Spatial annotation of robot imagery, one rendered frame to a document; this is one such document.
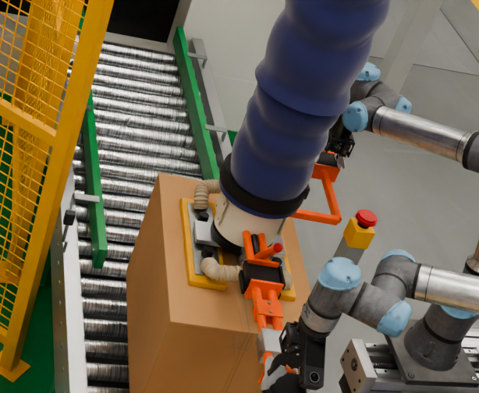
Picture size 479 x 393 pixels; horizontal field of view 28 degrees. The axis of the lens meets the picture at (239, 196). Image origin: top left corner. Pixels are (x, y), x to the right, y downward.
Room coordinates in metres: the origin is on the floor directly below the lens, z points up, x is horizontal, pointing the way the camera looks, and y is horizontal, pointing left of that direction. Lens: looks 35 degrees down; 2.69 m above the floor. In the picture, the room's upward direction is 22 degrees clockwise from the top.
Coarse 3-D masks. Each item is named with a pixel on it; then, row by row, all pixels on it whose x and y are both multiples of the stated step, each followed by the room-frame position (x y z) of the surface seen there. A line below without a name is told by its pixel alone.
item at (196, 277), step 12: (180, 204) 2.18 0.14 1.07; (192, 204) 2.18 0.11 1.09; (192, 216) 2.13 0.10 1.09; (204, 216) 2.12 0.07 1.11; (192, 228) 2.08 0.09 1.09; (192, 240) 2.03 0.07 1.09; (192, 252) 1.99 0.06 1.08; (204, 252) 1.98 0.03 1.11; (216, 252) 2.02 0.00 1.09; (192, 264) 1.94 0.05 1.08; (192, 276) 1.90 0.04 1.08; (204, 276) 1.92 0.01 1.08; (216, 288) 1.90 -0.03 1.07
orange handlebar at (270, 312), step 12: (324, 180) 2.37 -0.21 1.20; (336, 204) 2.27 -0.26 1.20; (300, 216) 2.17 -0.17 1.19; (312, 216) 2.18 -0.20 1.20; (324, 216) 2.19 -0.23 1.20; (336, 216) 2.22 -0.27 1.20; (264, 240) 1.99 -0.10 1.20; (252, 252) 1.93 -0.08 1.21; (264, 300) 1.77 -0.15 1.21; (276, 300) 1.79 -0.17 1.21; (264, 312) 1.73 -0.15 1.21; (276, 312) 1.74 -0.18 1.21; (264, 324) 1.69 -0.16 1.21; (276, 324) 1.71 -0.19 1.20; (264, 360) 1.59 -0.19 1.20
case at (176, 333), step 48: (192, 192) 2.27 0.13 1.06; (144, 240) 2.20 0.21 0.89; (288, 240) 2.22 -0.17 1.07; (144, 288) 2.04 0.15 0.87; (192, 288) 1.88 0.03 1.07; (144, 336) 1.88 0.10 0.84; (192, 336) 1.76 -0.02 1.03; (240, 336) 1.80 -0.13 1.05; (144, 384) 1.74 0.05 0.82; (192, 384) 1.77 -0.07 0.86; (240, 384) 1.81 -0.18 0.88
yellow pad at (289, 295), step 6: (276, 234) 2.20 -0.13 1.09; (270, 258) 2.08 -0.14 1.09; (276, 258) 2.06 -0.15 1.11; (282, 258) 2.10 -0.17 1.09; (282, 264) 2.08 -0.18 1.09; (288, 264) 2.09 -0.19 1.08; (288, 270) 2.07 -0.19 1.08; (282, 294) 1.97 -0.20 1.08; (288, 294) 1.97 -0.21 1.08; (294, 294) 1.98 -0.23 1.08; (288, 300) 1.97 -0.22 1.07; (294, 300) 1.98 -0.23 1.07
